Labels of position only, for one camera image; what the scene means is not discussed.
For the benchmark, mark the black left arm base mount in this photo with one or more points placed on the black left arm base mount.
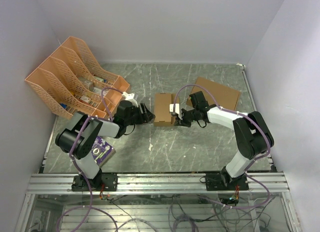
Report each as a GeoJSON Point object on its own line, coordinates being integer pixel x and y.
{"type": "Point", "coordinates": [103, 181]}

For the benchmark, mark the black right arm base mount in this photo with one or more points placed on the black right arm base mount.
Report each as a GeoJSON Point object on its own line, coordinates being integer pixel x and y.
{"type": "Point", "coordinates": [217, 181]}

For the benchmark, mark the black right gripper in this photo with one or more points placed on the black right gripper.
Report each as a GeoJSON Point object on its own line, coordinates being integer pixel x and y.
{"type": "Point", "coordinates": [180, 120]}

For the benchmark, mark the cardboard box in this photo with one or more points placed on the cardboard box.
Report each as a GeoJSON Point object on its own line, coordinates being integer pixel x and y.
{"type": "Point", "coordinates": [163, 117]}
{"type": "Point", "coordinates": [225, 96]}

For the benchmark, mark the closed folded cardboard box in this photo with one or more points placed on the closed folded cardboard box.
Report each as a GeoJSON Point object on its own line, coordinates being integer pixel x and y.
{"type": "Point", "coordinates": [225, 96]}

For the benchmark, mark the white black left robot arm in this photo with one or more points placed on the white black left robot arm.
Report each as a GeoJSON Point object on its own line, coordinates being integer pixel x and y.
{"type": "Point", "coordinates": [80, 133]}

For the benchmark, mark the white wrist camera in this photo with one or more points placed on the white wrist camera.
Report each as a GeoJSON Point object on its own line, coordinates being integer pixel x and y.
{"type": "Point", "coordinates": [175, 110]}
{"type": "Point", "coordinates": [131, 97]}

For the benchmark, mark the aluminium frame rail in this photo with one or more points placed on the aluminium frame rail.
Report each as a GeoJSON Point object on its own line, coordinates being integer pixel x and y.
{"type": "Point", "coordinates": [161, 183]}

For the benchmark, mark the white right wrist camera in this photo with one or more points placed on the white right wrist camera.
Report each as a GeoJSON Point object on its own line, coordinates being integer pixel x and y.
{"type": "Point", "coordinates": [175, 110]}

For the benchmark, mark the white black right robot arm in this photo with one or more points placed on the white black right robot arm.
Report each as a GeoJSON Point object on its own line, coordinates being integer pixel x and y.
{"type": "Point", "coordinates": [253, 137]}

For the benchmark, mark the purple book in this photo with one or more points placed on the purple book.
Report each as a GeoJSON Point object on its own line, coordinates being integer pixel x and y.
{"type": "Point", "coordinates": [101, 151]}

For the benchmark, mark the pink plastic desk organizer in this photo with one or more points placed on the pink plastic desk organizer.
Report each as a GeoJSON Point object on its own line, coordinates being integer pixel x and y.
{"type": "Point", "coordinates": [71, 80]}

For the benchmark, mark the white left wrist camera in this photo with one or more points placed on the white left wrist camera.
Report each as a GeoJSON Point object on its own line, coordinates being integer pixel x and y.
{"type": "Point", "coordinates": [131, 97]}

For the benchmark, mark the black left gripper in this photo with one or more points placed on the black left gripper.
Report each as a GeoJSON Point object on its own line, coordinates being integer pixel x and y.
{"type": "Point", "coordinates": [146, 117]}

